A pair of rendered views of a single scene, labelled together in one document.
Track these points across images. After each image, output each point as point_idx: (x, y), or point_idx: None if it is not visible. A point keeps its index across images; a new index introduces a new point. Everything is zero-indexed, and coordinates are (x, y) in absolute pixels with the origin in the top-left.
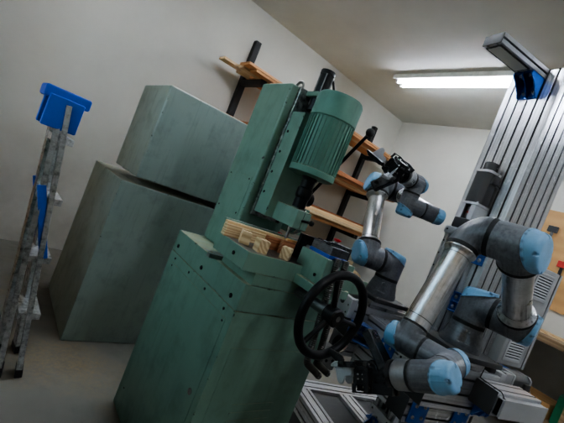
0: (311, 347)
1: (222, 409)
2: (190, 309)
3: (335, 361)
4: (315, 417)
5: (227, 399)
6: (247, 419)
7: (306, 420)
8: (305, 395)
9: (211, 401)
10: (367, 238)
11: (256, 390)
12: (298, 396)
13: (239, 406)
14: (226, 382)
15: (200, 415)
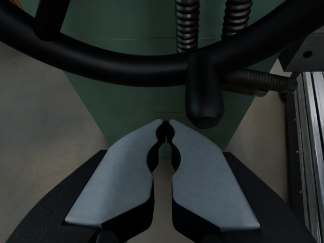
0: (180, 38)
1: (122, 109)
2: None
3: (139, 128)
4: (310, 112)
5: (120, 101)
6: (166, 118)
7: (301, 110)
8: (313, 80)
9: (97, 102)
10: None
11: (161, 94)
12: (250, 101)
13: (144, 108)
14: (100, 85)
15: (96, 112)
